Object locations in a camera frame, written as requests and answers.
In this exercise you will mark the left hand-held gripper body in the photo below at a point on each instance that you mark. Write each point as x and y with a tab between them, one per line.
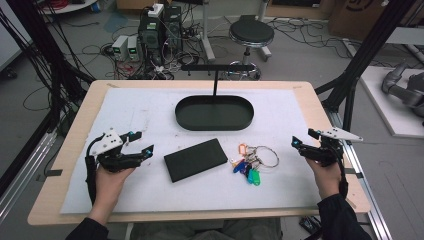
111	160

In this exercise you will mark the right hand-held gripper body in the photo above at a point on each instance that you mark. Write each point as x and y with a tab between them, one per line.
328	151

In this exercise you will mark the key bunch with coloured tags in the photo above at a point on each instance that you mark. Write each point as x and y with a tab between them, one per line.
253	166

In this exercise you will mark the black wallet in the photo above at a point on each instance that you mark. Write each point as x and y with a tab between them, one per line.
196	160

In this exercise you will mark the black oval tray with hanger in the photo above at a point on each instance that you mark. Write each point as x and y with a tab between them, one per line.
213	115

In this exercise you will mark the person's left hand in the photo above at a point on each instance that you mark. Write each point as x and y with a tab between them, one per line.
110	183

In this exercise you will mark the person's right hand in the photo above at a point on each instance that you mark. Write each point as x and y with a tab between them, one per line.
326	180

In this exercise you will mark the white board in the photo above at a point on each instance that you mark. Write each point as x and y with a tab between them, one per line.
383	113

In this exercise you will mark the black device under table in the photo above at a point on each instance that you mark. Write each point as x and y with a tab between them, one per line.
310	225

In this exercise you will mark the grey power supply unit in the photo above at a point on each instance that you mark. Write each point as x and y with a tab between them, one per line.
133	48
119	46

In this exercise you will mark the black computer tower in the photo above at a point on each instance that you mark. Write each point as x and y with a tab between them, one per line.
173	25
150	36

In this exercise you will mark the black round stool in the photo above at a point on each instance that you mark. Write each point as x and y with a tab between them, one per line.
251	33

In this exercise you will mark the white metal stand leg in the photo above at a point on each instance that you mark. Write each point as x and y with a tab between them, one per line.
207	36

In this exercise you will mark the cardboard box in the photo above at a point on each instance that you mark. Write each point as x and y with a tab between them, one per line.
360	16

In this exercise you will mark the white power strip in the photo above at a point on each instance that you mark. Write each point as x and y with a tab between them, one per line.
155	10

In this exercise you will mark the aluminium rail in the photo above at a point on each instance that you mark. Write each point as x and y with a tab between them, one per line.
23	170
366	186

